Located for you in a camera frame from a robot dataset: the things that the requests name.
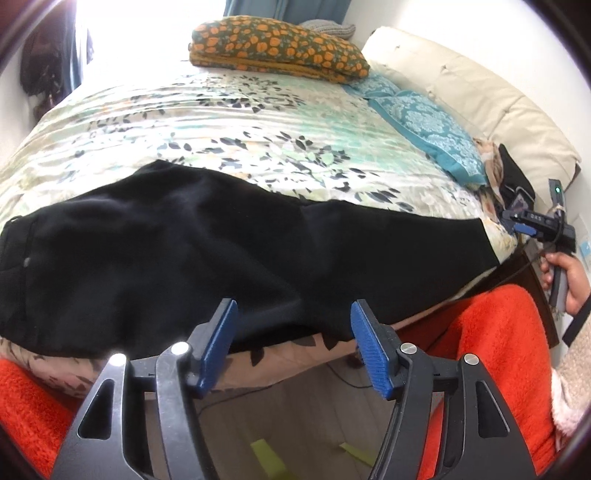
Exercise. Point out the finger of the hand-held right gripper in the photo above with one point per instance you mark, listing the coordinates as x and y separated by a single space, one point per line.
517 224

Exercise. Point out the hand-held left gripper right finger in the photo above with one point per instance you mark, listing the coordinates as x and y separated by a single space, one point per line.
368 350

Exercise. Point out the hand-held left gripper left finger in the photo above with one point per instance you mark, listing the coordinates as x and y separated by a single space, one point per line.
222 341

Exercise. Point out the black pants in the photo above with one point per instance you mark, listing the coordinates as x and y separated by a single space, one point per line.
184 254

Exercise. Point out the person's right hand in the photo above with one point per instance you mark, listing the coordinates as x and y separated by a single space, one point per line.
575 277

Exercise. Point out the black clothing pile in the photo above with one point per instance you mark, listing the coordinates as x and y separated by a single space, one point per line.
512 170

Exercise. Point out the yellow floor tape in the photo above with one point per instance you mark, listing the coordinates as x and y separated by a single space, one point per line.
358 453
270 461

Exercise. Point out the person's right leg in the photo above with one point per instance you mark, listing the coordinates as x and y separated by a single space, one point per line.
485 332

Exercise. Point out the person's leg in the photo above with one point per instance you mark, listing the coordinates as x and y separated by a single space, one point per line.
485 332
27 406

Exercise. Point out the teal patterned pillow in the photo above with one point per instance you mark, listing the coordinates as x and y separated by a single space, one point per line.
374 85
429 124

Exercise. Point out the cream padded headboard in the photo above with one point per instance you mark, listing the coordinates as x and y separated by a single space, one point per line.
461 78

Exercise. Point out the person's left leg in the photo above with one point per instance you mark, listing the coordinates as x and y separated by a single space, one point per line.
27 406

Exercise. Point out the floral bedspread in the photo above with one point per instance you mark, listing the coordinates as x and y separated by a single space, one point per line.
231 124

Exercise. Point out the grey knit cushion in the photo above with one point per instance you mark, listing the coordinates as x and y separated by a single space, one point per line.
332 28

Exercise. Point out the orange floral pillow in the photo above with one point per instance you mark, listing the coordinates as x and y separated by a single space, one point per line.
277 46

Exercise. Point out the blue curtain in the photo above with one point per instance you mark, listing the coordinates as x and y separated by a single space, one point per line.
277 9

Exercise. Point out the dark hanging bag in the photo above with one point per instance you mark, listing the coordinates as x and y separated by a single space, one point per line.
41 60

